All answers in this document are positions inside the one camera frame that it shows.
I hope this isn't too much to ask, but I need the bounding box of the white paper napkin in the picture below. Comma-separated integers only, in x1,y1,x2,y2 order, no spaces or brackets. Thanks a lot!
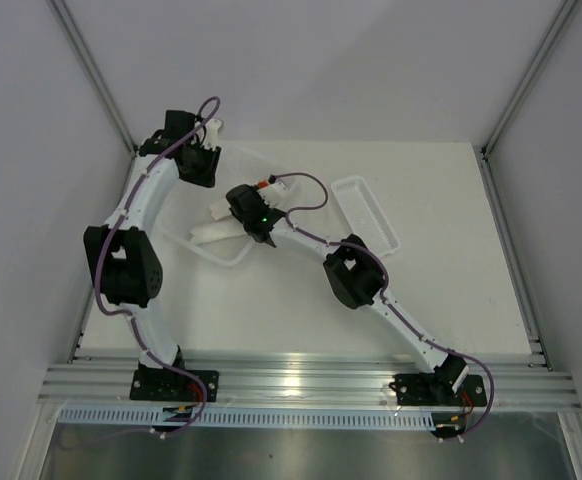
209,198,232,221

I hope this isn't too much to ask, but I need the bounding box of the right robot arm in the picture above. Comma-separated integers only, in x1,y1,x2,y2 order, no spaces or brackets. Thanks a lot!
226,184,469,404

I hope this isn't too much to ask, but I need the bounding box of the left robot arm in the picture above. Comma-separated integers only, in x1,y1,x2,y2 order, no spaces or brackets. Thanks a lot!
83,110,222,400

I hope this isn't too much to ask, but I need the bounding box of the rolled napkin in basket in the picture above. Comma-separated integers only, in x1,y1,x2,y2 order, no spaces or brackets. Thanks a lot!
189,219,246,245

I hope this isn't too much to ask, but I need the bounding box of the large white plastic basket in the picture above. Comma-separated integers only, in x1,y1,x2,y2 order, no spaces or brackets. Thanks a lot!
156,144,282,267

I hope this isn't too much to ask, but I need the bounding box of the small white cutlery tray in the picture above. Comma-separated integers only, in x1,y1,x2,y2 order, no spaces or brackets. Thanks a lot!
331,176,401,258

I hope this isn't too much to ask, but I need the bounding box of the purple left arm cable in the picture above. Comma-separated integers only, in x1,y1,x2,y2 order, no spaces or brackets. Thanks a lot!
93,95,222,446

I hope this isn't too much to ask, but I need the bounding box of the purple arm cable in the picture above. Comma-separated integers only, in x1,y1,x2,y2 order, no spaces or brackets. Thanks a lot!
93,95,222,446
270,171,496,441

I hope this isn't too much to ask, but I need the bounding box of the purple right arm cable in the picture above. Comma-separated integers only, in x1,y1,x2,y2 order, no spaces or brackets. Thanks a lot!
270,171,496,441

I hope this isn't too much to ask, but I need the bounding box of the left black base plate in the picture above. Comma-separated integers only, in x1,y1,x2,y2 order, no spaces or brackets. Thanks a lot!
129,365,219,403

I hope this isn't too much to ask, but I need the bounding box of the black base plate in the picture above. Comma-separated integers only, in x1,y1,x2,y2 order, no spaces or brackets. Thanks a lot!
388,373,487,407
129,365,219,403

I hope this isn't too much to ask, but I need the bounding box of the left aluminium frame post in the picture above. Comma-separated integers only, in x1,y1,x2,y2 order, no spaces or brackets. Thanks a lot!
46,0,137,154

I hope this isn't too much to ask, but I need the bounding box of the aluminium frame post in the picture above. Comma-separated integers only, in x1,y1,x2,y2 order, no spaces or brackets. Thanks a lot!
46,0,137,154
478,0,582,157

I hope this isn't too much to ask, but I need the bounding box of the white slotted cable duct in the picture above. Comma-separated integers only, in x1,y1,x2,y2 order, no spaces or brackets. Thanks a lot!
58,404,435,431

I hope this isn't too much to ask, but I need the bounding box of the right aluminium frame post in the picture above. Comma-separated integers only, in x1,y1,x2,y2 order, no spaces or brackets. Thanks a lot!
478,0,582,157

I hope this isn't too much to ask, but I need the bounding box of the aluminium mounting rail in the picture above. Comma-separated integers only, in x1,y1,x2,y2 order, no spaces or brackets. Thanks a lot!
38,349,582,413

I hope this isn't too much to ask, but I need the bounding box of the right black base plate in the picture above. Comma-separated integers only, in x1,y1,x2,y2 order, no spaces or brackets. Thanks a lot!
388,373,487,407

